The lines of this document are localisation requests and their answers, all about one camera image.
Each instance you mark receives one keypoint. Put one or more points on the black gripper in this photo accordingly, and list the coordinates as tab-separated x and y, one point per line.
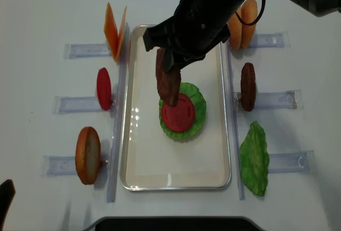
194	29

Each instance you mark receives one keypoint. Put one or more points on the brown meat patty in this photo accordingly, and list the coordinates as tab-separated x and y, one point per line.
248	87
168	84

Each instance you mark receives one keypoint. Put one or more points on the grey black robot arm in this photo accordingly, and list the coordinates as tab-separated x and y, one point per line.
318	8

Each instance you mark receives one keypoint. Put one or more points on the right orange cheese slice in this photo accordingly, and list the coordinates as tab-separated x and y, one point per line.
121	34

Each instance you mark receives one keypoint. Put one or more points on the orange cheese slice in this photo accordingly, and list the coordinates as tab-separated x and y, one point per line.
121	34
111	32

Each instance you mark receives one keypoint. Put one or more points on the left orange cheese slice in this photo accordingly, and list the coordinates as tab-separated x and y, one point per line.
111	32

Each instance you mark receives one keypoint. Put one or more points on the green lettuce leaf on tray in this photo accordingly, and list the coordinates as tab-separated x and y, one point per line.
193	92

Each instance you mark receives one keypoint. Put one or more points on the red tomato slice on tray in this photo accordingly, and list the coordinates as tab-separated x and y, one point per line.
181	117

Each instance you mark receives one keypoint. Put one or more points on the upright red tomato slice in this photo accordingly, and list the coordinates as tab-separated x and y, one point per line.
103	88

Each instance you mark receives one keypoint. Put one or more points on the upright green lettuce leaf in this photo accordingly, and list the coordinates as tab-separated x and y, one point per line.
255	160

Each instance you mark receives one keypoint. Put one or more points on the left upright bun half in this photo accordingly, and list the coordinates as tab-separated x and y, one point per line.
235	27

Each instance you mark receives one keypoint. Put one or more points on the upright bun half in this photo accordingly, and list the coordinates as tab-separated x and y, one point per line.
235	27
249	14

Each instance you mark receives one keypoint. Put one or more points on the right upright bun half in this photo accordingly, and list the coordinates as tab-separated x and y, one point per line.
249	14

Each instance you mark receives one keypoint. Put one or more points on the white rectangular metal tray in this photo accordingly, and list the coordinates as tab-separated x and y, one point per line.
150	159

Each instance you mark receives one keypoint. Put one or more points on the upright bun slice left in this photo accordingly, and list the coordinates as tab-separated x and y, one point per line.
88	155

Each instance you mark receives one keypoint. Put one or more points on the left clear acrylic rack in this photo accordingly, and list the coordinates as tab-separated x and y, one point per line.
65	165

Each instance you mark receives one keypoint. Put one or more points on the clear acrylic rack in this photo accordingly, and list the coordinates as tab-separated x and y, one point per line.
298	162
65	165

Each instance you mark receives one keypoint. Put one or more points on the right clear acrylic rack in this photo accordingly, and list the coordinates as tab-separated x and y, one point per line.
298	162

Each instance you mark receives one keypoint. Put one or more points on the black base at bottom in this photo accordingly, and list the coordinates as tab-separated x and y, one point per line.
176	223

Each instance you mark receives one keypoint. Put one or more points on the black object at left edge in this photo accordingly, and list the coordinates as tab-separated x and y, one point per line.
7	193

